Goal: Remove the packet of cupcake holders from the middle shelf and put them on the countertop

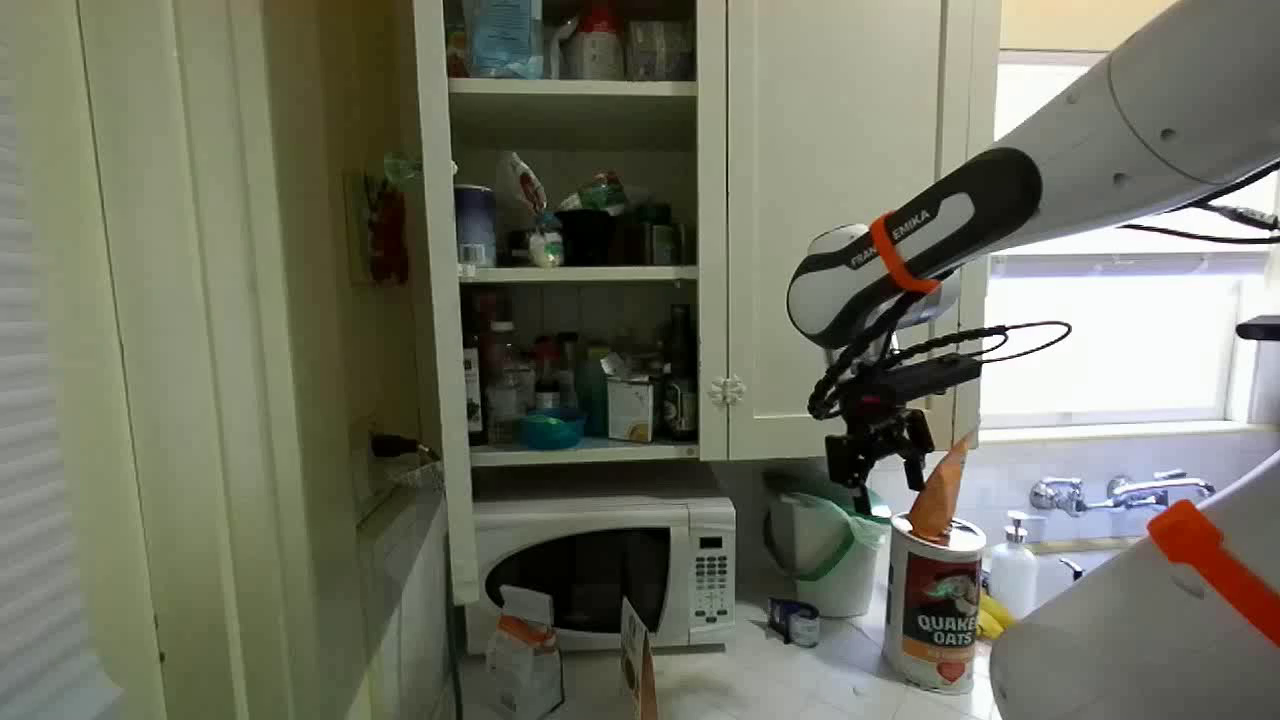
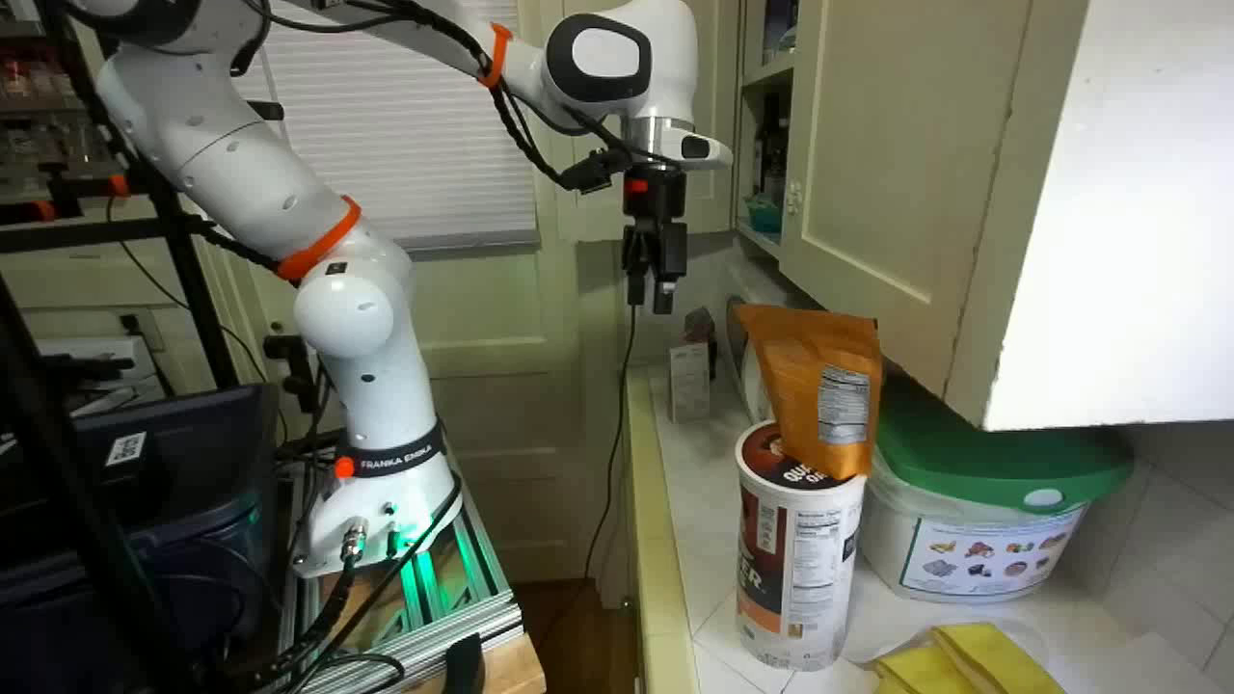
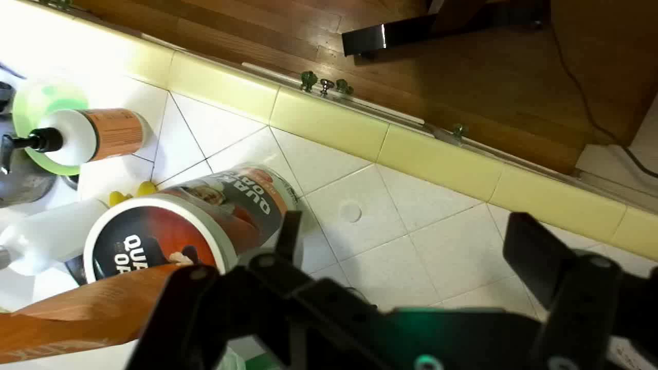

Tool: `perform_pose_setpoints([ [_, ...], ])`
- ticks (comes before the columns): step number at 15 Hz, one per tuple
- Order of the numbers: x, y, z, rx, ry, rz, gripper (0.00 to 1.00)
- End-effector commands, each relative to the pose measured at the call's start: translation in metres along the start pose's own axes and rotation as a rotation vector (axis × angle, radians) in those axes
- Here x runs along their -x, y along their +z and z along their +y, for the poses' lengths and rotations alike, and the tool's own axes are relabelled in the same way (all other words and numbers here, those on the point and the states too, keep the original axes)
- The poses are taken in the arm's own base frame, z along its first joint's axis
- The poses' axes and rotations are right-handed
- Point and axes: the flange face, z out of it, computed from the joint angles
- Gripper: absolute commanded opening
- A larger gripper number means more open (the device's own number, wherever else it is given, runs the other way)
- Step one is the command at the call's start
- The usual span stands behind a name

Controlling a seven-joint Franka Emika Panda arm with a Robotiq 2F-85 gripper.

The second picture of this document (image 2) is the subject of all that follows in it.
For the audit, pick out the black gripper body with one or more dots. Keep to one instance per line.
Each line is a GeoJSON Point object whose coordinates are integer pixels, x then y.
{"type": "Point", "coordinates": [653, 233]}

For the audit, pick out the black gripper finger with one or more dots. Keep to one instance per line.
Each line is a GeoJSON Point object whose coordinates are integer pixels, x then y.
{"type": "Point", "coordinates": [663, 294]}
{"type": "Point", "coordinates": [633, 288]}

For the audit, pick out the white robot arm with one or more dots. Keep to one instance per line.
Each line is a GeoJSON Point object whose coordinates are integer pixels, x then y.
{"type": "Point", "coordinates": [622, 75]}

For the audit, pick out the orange snack bag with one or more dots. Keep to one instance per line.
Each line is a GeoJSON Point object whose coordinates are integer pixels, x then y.
{"type": "Point", "coordinates": [824, 375]}

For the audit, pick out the white window blind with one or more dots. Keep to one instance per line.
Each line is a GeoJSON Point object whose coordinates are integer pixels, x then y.
{"type": "Point", "coordinates": [411, 141]}

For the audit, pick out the cream cabinet door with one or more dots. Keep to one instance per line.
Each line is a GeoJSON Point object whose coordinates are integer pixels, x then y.
{"type": "Point", "coordinates": [902, 112]}

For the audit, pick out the white bucket green lid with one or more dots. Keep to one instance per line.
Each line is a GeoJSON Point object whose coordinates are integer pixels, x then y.
{"type": "Point", "coordinates": [960, 515]}

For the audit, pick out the black equipment case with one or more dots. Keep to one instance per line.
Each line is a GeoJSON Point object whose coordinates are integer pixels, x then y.
{"type": "Point", "coordinates": [189, 481]}

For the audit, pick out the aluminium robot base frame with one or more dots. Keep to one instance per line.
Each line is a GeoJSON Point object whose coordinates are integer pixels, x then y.
{"type": "Point", "coordinates": [433, 614]}

